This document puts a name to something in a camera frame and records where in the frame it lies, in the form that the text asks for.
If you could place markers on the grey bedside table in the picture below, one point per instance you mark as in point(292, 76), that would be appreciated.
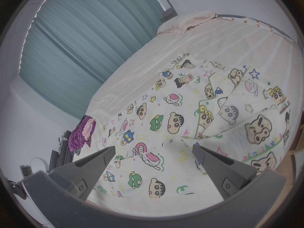
point(169, 15)

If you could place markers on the bed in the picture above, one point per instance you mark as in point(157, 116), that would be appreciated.
point(213, 44)

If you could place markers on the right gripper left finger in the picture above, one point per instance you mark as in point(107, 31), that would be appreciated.
point(80, 174)

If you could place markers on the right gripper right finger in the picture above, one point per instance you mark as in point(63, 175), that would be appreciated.
point(225, 174)

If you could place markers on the purple garment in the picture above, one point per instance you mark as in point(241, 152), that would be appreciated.
point(76, 139)

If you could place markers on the white printed pyjama top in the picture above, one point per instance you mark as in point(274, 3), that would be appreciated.
point(166, 117)

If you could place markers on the cream pillow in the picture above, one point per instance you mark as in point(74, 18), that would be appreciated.
point(180, 24)

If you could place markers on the pink garment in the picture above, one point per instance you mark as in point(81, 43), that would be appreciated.
point(89, 128)

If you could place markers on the blue-green curtain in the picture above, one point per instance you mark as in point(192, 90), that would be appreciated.
point(83, 44)

